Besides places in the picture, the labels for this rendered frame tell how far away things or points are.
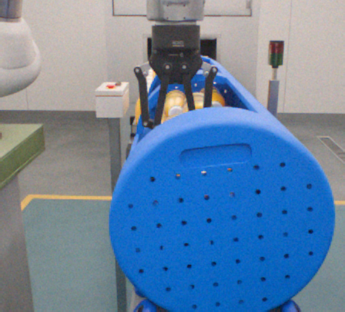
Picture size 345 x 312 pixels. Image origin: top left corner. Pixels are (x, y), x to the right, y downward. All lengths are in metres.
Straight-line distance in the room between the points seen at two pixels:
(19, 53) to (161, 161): 0.70
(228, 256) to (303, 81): 5.22
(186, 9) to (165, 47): 0.06
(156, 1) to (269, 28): 4.95
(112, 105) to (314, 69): 4.44
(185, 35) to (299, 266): 0.36
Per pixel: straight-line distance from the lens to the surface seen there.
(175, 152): 0.49
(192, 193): 0.51
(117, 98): 1.51
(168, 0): 0.62
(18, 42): 1.11
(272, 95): 1.80
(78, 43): 5.68
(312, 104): 5.80
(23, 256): 1.25
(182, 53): 0.66
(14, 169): 1.01
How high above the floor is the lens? 1.34
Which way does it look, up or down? 17 degrees down
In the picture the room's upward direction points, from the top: straight up
